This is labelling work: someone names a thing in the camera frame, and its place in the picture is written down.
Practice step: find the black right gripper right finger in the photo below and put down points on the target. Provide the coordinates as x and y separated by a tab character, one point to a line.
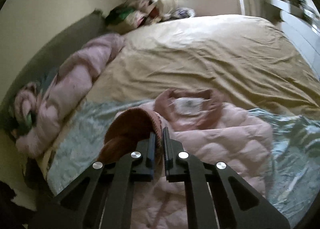
216	195

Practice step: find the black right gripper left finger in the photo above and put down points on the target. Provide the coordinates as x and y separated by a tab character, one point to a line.
102	195

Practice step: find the pink quilted coat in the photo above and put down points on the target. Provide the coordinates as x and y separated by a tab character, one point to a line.
208	126

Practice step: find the pile of clothes by headboard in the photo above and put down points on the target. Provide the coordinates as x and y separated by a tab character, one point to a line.
130	16

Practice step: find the light blue cartoon bedsheet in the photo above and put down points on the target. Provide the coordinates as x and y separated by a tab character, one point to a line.
292	172

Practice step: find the rolled pink duvet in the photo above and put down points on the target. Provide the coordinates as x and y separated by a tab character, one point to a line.
42	112

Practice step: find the beige bed sheet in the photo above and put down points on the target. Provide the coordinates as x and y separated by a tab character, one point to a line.
246	58

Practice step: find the grey padded headboard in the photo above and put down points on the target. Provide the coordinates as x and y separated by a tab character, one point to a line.
56	51

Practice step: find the white dressing table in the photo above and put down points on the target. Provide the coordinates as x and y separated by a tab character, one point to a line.
301	29

